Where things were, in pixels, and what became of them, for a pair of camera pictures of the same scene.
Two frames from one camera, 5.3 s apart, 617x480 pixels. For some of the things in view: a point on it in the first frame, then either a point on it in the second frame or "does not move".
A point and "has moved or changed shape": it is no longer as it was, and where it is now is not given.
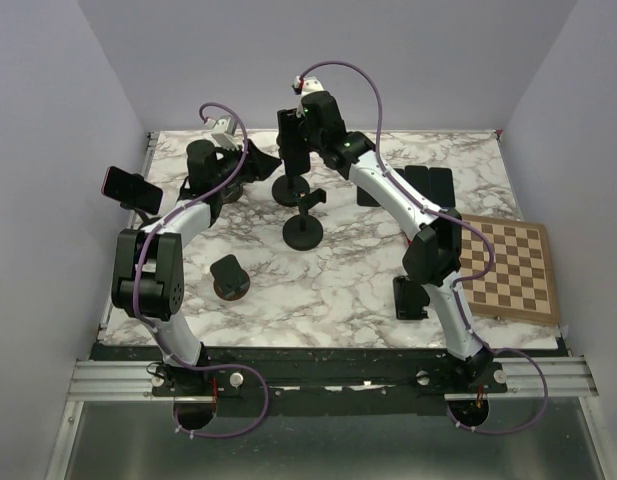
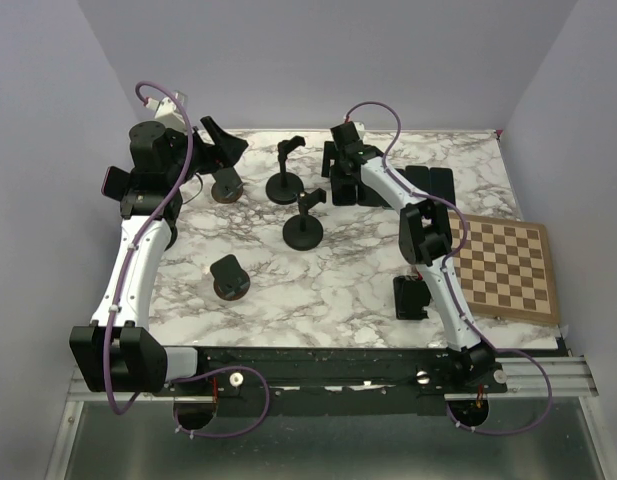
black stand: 287,189 has moved or changed shape
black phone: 291,148 to 344,188
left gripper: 258,165 to 226,148
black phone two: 418,176 does not move
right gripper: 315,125 to 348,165
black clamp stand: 304,231 does not move
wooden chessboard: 520,286 does not move
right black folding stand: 410,299 does not move
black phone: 441,187 does not move
